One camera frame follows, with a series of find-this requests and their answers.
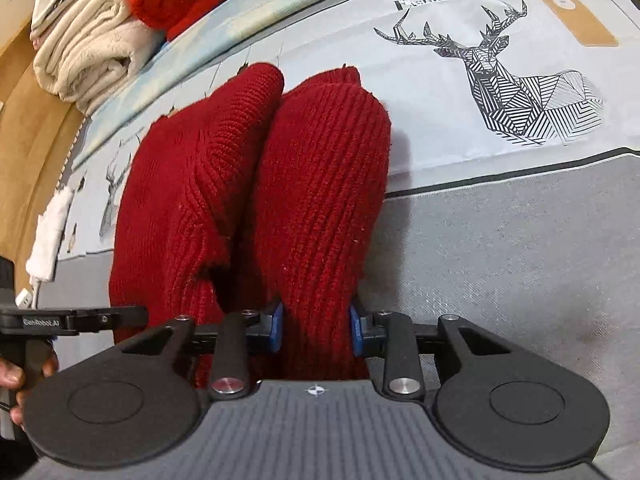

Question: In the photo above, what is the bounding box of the person's left hand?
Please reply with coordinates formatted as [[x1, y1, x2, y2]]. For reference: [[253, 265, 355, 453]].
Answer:
[[0, 349, 60, 428]]

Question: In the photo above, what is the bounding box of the white cloth garment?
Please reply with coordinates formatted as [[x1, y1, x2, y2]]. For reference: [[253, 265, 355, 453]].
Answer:
[[25, 186, 74, 285]]

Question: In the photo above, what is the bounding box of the red knit sweater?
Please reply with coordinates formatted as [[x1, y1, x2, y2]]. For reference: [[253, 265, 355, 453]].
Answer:
[[108, 63, 390, 380]]

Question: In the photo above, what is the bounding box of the folded cream blanket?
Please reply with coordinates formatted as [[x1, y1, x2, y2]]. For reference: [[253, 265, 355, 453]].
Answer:
[[34, 0, 164, 116]]

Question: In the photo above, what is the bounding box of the grey deer print bedsheet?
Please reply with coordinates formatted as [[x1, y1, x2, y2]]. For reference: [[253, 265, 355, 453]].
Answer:
[[39, 0, 639, 479]]

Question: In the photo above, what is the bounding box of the light blue patterned blanket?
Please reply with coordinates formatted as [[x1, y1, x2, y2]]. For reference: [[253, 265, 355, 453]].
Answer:
[[72, 0, 322, 169]]

